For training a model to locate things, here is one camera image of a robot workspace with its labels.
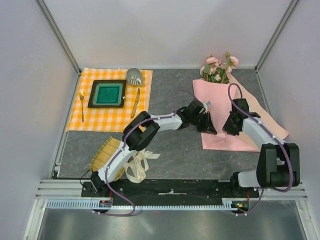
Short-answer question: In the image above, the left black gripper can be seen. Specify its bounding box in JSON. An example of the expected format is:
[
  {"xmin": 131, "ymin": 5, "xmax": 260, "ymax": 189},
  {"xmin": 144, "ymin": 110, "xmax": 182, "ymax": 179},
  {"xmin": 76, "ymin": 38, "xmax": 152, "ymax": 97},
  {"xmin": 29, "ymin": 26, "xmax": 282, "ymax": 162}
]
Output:
[{"xmin": 190, "ymin": 111, "xmax": 216, "ymax": 135}]

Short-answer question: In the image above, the pink wrapping paper sheet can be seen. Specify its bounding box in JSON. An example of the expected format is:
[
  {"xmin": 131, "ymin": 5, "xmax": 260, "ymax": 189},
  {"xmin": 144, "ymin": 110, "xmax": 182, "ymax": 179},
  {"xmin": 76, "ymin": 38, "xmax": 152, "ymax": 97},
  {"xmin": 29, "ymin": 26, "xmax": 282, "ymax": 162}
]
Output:
[{"xmin": 192, "ymin": 74, "xmax": 289, "ymax": 152}]

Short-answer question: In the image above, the peach rose stem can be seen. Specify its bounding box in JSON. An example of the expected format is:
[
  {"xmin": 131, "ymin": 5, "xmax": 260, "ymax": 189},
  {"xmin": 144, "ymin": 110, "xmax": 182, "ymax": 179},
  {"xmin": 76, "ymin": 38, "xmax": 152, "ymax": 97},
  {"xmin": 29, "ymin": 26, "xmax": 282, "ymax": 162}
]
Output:
[{"xmin": 211, "ymin": 71, "xmax": 225, "ymax": 84}]

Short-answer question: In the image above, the cream rose stem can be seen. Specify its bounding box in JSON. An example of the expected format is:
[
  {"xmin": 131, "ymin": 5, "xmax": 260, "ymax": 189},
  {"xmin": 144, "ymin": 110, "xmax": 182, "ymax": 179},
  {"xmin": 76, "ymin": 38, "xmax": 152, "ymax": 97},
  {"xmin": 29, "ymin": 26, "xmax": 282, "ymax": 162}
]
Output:
[{"xmin": 200, "ymin": 66, "xmax": 216, "ymax": 83}]

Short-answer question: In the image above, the pink rose stem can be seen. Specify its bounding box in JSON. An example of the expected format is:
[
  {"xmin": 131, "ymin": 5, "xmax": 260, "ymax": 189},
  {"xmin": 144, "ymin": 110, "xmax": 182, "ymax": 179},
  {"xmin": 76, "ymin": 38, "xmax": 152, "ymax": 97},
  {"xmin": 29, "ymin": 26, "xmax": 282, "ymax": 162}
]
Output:
[
  {"xmin": 204, "ymin": 55, "xmax": 221, "ymax": 71},
  {"xmin": 221, "ymin": 52, "xmax": 239, "ymax": 84}
]

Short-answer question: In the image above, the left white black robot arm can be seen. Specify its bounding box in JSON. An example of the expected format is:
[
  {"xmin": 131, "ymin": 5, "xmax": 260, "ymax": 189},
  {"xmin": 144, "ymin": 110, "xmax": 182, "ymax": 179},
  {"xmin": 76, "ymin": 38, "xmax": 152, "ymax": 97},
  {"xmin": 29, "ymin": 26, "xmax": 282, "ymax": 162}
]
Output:
[{"xmin": 90, "ymin": 99, "xmax": 217, "ymax": 197}]

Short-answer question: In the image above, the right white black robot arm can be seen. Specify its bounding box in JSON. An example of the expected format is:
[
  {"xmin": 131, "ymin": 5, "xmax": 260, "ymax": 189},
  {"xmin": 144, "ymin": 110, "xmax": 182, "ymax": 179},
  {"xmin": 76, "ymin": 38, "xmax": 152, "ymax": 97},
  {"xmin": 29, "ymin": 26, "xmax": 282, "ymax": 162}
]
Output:
[{"xmin": 222, "ymin": 98, "xmax": 301, "ymax": 197}]

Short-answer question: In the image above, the orange white checkered cloth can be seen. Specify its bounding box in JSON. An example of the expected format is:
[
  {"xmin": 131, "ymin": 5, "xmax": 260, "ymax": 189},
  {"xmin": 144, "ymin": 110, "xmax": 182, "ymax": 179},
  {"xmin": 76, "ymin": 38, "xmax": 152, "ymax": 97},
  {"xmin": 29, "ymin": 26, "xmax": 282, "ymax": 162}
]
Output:
[{"xmin": 66, "ymin": 68, "xmax": 153, "ymax": 132}]

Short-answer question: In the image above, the cream ribbon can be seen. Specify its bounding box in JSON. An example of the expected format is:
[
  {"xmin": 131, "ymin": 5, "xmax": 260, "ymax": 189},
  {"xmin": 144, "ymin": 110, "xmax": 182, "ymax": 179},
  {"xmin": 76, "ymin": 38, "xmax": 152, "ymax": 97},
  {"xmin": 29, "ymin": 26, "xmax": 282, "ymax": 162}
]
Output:
[{"xmin": 123, "ymin": 149, "xmax": 160, "ymax": 184}]

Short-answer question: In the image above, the grey striped mug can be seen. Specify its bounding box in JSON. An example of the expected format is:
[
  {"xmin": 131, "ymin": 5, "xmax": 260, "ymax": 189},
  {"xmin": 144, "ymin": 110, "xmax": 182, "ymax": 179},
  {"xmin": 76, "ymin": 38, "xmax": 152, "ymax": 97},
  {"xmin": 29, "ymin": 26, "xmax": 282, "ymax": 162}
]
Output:
[{"xmin": 126, "ymin": 68, "xmax": 143, "ymax": 86}]

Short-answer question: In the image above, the woven bamboo mat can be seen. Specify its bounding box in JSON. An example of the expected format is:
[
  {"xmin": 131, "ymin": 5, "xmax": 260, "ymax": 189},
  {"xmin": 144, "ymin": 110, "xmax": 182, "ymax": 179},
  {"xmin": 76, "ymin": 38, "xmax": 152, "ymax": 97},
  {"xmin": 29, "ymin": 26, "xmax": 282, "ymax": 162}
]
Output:
[{"xmin": 90, "ymin": 136, "xmax": 121, "ymax": 173}]

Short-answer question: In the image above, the black green square plate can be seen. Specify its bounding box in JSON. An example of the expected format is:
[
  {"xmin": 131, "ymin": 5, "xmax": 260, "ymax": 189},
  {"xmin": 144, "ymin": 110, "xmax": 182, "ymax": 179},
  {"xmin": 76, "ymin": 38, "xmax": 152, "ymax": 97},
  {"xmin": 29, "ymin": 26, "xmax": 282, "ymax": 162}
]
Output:
[{"xmin": 87, "ymin": 79, "xmax": 127, "ymax": 109}]

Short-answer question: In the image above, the gold spoon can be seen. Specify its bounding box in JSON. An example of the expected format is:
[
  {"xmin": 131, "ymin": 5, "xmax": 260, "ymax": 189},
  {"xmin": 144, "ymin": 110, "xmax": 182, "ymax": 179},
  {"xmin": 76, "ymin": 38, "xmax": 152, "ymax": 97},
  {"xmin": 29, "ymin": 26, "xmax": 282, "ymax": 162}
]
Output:
[{"xmin": 79, "ymin": 90, "xmax": 85, "ymax": 122}]

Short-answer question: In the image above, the white cable duct strip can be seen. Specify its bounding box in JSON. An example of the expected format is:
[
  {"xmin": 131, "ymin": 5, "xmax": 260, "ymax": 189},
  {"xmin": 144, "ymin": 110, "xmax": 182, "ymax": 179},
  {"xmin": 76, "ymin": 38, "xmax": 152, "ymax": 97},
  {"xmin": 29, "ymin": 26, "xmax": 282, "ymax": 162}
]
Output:
[{"xmin": 45, "ymin": 199, "xmax": 238, "ymax": 211}]

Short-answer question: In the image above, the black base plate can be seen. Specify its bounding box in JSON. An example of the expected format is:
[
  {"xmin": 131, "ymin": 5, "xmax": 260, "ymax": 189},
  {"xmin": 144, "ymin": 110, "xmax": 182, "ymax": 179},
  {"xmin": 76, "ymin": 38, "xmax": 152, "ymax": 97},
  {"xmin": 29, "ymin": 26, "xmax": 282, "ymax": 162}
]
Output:
[{"xmin": 81, "ymin": 177, "xmax": 260, "ymax": 206}]

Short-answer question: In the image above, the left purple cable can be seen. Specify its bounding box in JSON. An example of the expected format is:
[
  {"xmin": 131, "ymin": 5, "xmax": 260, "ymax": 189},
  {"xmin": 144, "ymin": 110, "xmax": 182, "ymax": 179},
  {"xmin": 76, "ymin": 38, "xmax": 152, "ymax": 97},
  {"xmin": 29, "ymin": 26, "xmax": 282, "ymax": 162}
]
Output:
[{"xmin": 104, "ymin": 89, "xmax": 201, "ymax": 216}]

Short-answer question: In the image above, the right aluminium frame post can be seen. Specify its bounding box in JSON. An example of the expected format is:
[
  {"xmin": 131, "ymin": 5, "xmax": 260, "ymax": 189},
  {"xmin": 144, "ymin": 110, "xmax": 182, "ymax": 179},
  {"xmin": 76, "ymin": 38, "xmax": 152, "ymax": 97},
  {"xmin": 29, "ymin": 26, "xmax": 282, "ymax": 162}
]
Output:
[{"xmin": 254, "ymin": 0, "xmax": 300, "ymax": 73}]

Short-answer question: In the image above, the aluminium frame post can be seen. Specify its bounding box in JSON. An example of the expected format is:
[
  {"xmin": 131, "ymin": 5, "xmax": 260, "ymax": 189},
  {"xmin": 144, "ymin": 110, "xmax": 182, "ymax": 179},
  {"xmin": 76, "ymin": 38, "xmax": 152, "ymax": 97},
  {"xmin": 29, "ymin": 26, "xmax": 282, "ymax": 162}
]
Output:
[
  {"xmin": 254, "ymin": 0, "xmax": 300, "ymax": 73},
  {"xmin": 35, "ymin": 0, "xmax": 82, "ymax": 75}
]

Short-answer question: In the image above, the left aluminium frame post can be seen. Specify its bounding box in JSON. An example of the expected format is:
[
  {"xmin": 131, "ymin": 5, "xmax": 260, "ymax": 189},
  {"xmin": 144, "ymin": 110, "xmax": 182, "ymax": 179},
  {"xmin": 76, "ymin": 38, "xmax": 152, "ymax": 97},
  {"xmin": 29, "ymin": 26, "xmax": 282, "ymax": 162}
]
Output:
[{"xmin": 35, "ymin": 0, "xmax": 82, "ymax": 75}]

